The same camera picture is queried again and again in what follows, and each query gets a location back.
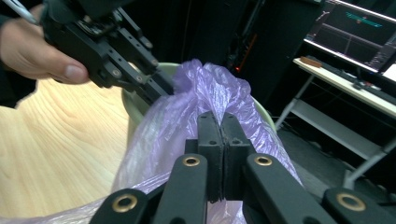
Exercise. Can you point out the green plastic bin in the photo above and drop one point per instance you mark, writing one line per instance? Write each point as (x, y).
(134, 109)

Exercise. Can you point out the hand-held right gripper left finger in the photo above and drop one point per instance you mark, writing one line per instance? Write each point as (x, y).
(211, 155)

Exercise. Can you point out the purple plastic bag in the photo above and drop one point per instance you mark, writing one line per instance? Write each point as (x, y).
(174, 124)

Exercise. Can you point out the brown block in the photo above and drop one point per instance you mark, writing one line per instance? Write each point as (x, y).
(310, 62)

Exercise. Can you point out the dark equipment with red light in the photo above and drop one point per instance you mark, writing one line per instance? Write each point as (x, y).
(244, 49)

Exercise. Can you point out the black keyboard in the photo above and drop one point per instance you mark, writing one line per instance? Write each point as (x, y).
(358, 82)

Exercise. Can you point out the white metal desk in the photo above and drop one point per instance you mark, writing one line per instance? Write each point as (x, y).
(336, 127)

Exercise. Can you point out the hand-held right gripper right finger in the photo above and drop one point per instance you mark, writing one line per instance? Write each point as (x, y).
(235, 161)

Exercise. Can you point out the computer monitor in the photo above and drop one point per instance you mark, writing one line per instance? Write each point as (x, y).
(355, 34)

